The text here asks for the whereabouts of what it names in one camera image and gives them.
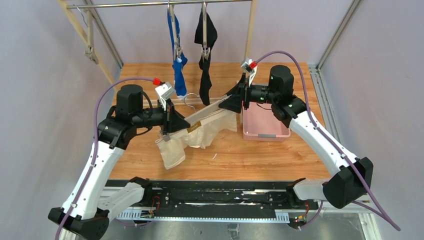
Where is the wooden clip hanger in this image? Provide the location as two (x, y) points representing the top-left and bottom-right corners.
(76, 7), (99, 65)
(159, 95), (237, 142)

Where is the cream cotton underwear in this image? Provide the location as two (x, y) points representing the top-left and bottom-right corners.
(155, 109), (237, 170)

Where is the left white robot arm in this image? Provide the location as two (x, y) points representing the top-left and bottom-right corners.
(48, 82), (189, 240)

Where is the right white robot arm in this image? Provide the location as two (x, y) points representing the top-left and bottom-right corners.
(219, 63), (374, 209)

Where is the blue underwear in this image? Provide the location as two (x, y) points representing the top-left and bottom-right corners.
(167, 13), (188, 99)

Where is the black underwear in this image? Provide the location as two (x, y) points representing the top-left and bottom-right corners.
(194, 12), (218, 106)

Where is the empty wooden clip hanger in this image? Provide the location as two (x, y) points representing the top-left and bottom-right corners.
(76, 7), (99, 65)

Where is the pink plastic basket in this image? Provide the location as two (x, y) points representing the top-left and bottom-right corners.
(242, 102), (291, 142)

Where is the wooden clothes rack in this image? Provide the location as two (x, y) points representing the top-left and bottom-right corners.
(56, 0), (259, 110)

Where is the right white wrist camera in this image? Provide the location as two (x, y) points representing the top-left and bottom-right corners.
(240, 57), (257, 87)

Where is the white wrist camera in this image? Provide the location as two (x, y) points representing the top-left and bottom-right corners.
(240, 57), (257, 87)
(155, 82), (176, 112)

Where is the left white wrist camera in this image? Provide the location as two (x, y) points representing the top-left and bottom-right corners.
(155, 82), (176, 112)

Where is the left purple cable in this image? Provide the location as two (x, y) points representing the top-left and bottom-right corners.
(54, 77), (162, 240)

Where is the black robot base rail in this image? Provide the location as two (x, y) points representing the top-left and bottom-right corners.
(97, 180), (321, 225)

